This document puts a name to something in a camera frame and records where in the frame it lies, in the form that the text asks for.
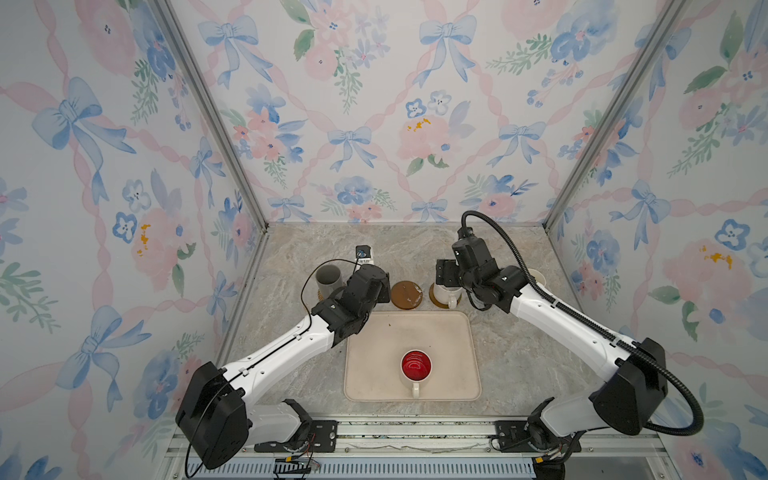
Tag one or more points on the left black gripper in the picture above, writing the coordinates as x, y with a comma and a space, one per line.
385, 292

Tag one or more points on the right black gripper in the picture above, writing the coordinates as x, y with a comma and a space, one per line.
445, 270

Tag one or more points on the grey mug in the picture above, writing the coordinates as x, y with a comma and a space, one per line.
328, 279

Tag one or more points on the cream mug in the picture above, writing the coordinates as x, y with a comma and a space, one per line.
538, 276

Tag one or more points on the plain brown wooden coaster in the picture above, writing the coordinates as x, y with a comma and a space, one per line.
433, 298

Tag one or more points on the scratched brown wooden coaster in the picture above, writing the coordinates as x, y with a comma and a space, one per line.
406, 295

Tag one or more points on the red inside white mug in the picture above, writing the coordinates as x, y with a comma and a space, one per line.
415, 371

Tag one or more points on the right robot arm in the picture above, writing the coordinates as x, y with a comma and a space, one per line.
627, 391

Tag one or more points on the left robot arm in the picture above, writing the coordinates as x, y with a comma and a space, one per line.
221, 412

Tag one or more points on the beige serving tray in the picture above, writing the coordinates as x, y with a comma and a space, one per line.
374, 361

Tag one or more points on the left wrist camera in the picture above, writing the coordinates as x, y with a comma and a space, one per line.
363, 255

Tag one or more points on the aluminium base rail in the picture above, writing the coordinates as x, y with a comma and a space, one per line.
429, 447

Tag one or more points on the left aluminium corner post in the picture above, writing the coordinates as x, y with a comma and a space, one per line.
179, 45

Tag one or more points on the aluminium corner post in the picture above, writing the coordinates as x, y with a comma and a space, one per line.
642, 63
179, 45

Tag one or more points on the right aluminium corner post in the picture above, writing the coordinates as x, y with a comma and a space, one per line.
642, 63

